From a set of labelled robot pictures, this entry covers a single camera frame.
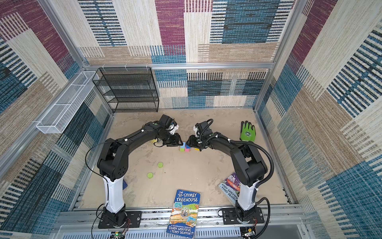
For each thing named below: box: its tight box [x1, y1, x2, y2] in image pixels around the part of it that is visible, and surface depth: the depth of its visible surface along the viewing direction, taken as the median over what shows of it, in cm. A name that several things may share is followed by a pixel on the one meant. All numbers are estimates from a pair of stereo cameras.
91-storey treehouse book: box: [166, 188, 201, 239], surface depth 74 cm
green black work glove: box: [239, 120, 257, 142], surface depth 107 cm
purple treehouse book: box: [218, 172, 242, 206], surface depth 83 cm
